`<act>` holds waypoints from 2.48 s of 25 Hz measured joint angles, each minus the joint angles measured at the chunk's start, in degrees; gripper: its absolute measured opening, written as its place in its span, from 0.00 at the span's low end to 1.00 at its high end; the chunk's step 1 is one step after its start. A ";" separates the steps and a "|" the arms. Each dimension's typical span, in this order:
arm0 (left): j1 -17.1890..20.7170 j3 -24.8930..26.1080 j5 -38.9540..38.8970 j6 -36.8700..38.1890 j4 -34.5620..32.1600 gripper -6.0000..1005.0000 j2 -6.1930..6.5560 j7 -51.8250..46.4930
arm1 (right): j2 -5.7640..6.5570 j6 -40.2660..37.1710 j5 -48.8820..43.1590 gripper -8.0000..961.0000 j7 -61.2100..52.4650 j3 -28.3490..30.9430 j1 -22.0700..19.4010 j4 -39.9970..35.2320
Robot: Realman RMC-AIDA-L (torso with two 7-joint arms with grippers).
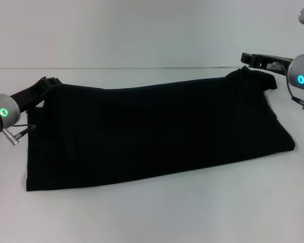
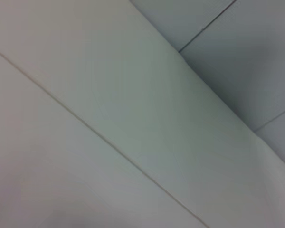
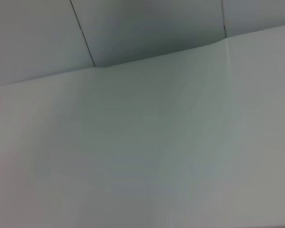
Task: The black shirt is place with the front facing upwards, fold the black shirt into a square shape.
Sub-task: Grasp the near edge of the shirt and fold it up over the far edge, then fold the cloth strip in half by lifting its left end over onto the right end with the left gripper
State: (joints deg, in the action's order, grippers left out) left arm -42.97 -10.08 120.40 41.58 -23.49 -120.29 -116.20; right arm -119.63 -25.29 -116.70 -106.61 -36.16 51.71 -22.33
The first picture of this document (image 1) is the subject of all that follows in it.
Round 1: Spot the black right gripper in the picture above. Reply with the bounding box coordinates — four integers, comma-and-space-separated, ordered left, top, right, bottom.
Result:
240, 52, 294, 76

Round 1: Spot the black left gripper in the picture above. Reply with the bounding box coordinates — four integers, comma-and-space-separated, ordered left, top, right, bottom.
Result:
9, 76, 62, 114

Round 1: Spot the black shirt with FREE print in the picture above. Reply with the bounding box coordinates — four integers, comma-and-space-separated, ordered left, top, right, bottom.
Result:
26, 65, 296, 192

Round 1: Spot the left gripper cable with plug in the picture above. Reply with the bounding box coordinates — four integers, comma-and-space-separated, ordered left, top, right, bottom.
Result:
2, 123, 37, 146

